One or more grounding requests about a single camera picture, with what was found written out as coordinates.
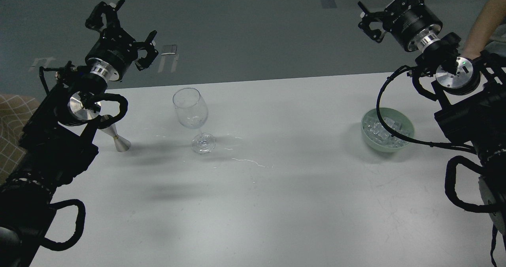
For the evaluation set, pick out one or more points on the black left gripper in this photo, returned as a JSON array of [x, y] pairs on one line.
[[115, 46]]

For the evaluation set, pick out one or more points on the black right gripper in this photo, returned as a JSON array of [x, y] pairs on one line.
[[413, 19]]

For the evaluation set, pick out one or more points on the steel double jigger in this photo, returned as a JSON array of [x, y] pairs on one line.
[[121, 144]]

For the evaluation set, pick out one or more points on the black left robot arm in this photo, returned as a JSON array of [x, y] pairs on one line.
[[58, 139]]

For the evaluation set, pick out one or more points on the person's forearm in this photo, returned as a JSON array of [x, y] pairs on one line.
[[489, 18]]

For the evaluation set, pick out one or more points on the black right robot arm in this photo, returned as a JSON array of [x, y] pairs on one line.
[[471, 94]]

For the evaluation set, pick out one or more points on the clear wine glass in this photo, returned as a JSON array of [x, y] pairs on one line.
[[192, 113]]

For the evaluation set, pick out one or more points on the tan checkered chair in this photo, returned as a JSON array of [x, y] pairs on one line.
[[15, 111]]

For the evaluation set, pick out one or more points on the green bowl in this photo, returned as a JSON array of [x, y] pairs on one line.
[[377, 137]]

